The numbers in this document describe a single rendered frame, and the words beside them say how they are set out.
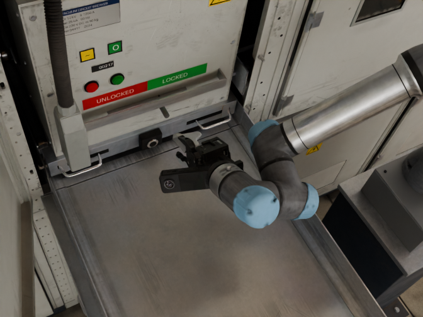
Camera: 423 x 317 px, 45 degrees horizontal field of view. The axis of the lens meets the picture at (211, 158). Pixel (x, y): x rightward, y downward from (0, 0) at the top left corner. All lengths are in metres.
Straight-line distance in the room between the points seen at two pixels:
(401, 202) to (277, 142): 0.52
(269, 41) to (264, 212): 0.50
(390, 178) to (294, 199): 0.54
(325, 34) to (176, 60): 0.39
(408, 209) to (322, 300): 0.36
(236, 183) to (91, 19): 0.42
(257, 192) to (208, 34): 0.44
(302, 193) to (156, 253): 0.42
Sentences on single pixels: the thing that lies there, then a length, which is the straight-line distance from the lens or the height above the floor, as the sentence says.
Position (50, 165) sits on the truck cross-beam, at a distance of 1.33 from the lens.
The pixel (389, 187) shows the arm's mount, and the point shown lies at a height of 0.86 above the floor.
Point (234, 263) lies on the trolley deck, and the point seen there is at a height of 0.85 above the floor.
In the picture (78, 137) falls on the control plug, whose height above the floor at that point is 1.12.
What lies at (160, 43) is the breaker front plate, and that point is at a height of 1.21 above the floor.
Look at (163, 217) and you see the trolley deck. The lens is 1.31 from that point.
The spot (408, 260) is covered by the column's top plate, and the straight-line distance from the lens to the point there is 1.54.
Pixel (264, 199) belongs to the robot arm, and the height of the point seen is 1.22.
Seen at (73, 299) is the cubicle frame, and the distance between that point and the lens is 2.07.
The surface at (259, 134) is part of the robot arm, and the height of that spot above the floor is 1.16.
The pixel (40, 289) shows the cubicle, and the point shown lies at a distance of 1.82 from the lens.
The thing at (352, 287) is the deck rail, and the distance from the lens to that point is 1.31.
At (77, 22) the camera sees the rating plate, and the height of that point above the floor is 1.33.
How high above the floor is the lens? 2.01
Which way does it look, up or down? 55 degrees down
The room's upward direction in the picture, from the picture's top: 11 degrees clockwise
